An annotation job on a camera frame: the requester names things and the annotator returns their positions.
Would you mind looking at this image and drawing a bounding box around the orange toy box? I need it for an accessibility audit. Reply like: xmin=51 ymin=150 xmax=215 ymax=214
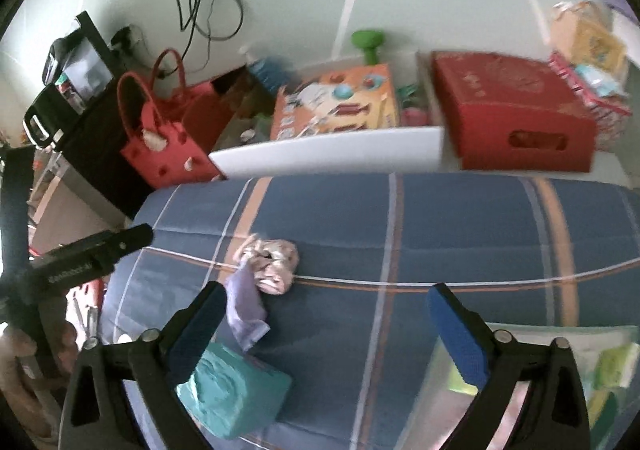
xmin=270 ymin=62 xmax=401 ymax=141

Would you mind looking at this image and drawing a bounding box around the shallow teal box tray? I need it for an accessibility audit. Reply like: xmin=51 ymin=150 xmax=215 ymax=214
xmin=415 ymin=322 xmax=640 ymax=450

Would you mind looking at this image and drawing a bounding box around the pale blue wipes pack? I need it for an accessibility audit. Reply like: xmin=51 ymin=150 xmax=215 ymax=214
xmin=572 ymin=62 xmax=626 ymax=98

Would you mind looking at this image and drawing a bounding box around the red tote bag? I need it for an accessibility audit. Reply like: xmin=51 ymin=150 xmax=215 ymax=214
xmin=117 ymin=48 xmax=223 ymax=188

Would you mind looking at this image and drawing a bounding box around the yellow box with handle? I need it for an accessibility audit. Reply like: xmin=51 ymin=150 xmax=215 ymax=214
xmin=550 ymin=0 xmax=628 ymax=76

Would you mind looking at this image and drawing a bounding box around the pink floral scrunchie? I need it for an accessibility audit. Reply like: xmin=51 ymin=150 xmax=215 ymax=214
xmin=234 ymin=234 xmax=301 ymax=296

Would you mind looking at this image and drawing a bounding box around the red cardboard box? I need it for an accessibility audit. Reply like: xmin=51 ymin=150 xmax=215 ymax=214
xmin=431 ymin=50 xmax=598 ymax=173

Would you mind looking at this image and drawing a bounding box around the black cabinet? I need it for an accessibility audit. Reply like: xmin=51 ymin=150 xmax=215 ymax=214
xmin=55 ymin=90 xmax=156 ymax=221

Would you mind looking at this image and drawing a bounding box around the teal tissue pack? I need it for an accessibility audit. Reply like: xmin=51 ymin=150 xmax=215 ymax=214
xmin=175 ymin=341 xmax=293 ymax=441

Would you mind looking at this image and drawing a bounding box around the white toy bin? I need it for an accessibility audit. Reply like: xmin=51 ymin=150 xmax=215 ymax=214
xmin=207 ymin=50 xmax=446 ymax=180

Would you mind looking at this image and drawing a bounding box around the black wall plug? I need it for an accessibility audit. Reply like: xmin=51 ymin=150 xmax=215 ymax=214
xmin=111 ymin=25 xmax=136 ymax=51

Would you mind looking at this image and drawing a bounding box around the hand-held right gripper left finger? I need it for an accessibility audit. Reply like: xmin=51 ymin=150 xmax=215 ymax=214
xmin=60 ymin=281 xmax=228 ymax=450

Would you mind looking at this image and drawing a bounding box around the blue plaid blanket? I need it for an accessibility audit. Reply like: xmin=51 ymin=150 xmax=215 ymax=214
xmin=100 ymin=172 xmax=640 ymax=450

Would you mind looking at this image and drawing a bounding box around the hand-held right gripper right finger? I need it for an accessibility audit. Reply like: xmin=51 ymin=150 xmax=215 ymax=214
xmin=427 ymin=282 xmax=593 ymax=450

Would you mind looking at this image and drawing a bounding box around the red checkered gift bag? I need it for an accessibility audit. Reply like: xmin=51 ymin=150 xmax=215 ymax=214
xmin=547 ymin=52 xmax=633 ymax=153

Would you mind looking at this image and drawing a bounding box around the green dumbbell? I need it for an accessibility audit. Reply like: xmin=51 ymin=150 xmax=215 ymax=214
xmin=351 ymin=30 xmax=388 ymax=65

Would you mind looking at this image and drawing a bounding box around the blue ribbed bottle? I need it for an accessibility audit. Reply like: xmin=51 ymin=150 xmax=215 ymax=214
xmin=240 ymin=46 xmax=288 ymax=91

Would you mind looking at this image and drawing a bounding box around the black screen device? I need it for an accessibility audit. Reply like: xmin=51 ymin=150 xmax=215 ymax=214
xmin=22 ymin=11 xmax=115 ymax=151

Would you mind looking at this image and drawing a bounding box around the person's left hand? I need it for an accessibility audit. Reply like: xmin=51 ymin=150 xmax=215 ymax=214
xmin=0 ymin=320 xmax=78 ymax=436

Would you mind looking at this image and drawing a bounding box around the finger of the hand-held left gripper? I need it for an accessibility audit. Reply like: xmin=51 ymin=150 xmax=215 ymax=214
xmin=0 ymin=144 xmax=37 ymax=281
xmin=97 ymin=224 xmax=155 ymax=276

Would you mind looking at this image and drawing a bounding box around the purple cloth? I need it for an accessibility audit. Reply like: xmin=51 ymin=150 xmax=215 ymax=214
xmin=222 ymin=262 xmax=271 ymax=352

